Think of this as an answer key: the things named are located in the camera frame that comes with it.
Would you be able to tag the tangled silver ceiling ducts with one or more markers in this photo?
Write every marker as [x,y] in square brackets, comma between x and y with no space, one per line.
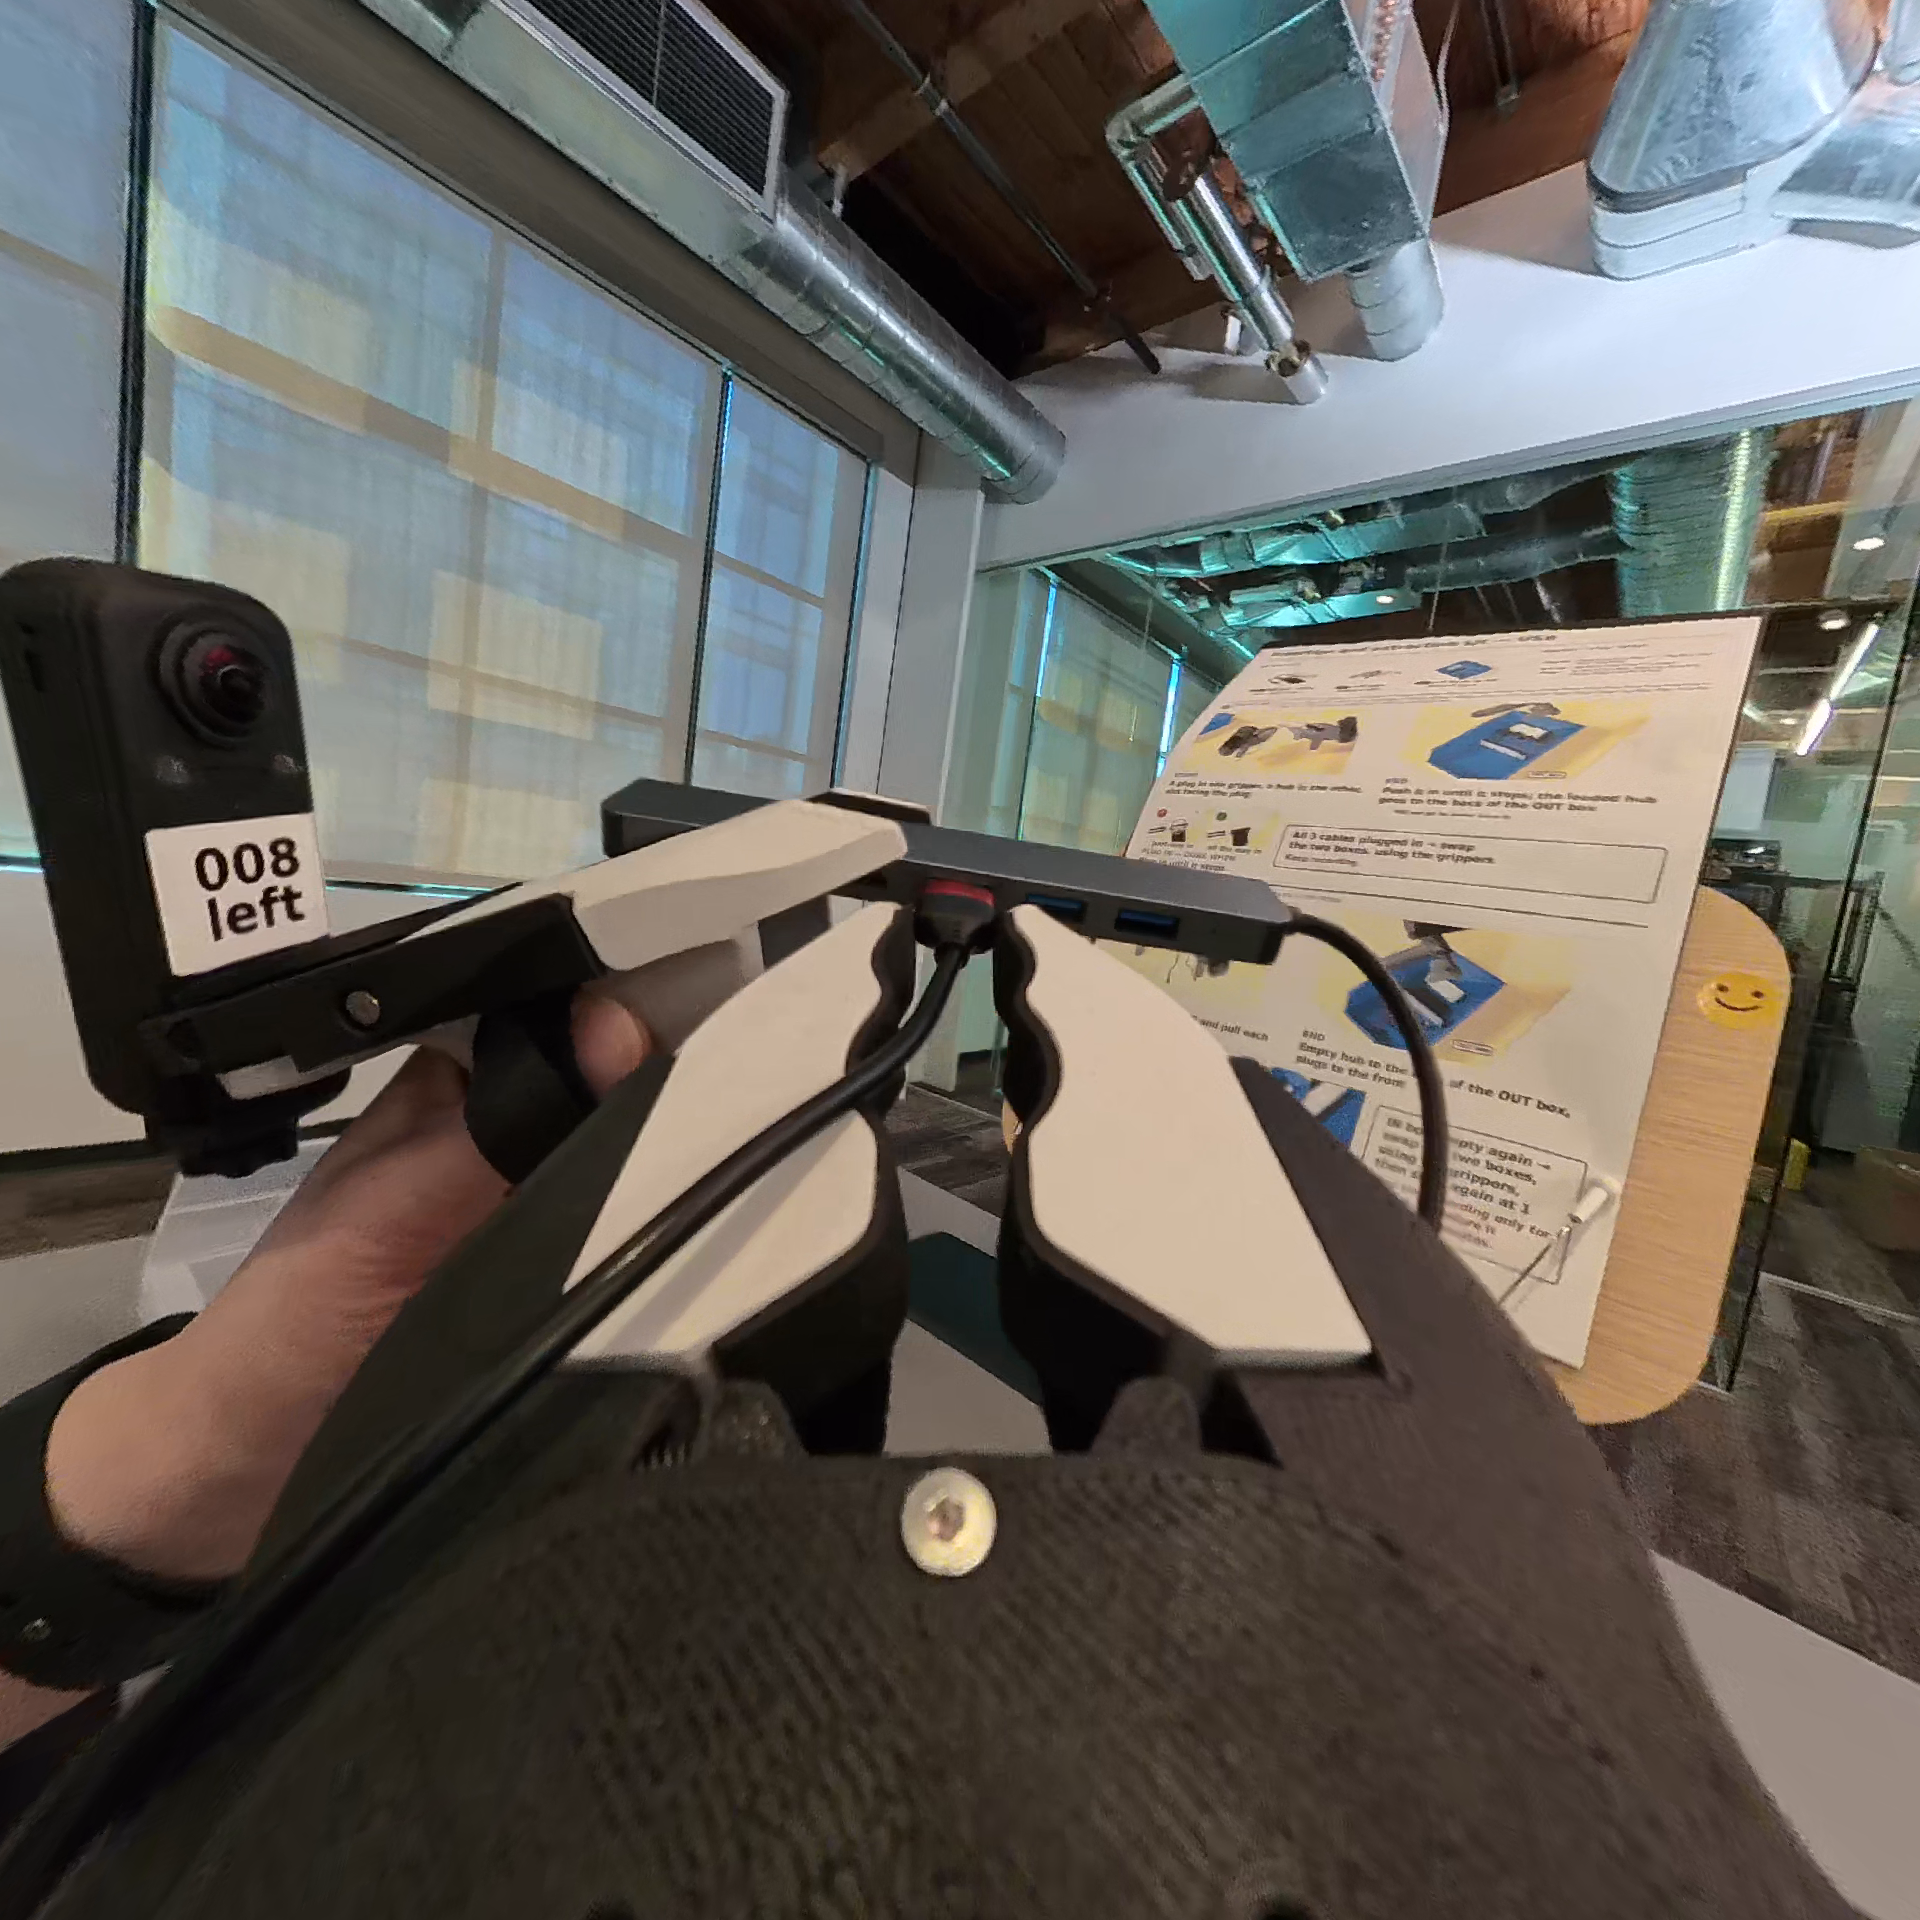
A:
[1665,494]

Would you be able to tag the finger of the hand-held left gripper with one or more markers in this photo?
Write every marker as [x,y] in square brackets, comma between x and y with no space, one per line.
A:
[682,992]
[721,879]

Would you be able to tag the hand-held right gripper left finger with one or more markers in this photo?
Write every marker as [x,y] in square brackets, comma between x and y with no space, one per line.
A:
[765,1037]

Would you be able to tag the round silver air duct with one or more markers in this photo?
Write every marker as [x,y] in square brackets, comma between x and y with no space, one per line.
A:
[930,359]

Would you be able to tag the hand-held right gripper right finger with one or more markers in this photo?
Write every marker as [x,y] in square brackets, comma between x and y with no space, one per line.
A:
[1171,1202]

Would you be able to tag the large glass window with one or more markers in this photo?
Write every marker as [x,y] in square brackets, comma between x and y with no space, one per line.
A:
[375,450]

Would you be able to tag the yellow smiley sticker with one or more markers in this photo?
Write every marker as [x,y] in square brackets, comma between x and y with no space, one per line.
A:
[1740,997]

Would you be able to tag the shiny metal pipe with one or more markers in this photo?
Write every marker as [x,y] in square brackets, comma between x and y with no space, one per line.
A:
[1254,285]

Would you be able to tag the printed instruction poster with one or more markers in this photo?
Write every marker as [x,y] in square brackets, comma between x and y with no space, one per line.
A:
[1500,841]

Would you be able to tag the metal air vent grille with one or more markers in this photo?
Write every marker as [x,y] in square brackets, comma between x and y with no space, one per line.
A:
[660,76]

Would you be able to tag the wooden poster board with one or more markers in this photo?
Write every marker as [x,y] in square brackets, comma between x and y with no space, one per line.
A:
[1695,1202]

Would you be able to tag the wide silver duct fitting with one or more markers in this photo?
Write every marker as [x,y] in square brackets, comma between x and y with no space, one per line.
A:
[1725,121]

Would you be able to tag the grey usb hub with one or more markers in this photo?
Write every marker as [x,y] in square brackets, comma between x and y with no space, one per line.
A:
[1052,864]

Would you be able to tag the person's left hand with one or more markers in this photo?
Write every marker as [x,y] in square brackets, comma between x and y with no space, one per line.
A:
[299,1320]

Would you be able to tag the person's left forearm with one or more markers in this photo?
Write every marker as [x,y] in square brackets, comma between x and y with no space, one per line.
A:
[75,1620]

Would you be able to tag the rectangular silver air duct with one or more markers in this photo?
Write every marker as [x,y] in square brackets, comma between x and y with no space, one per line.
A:
[1289,121]

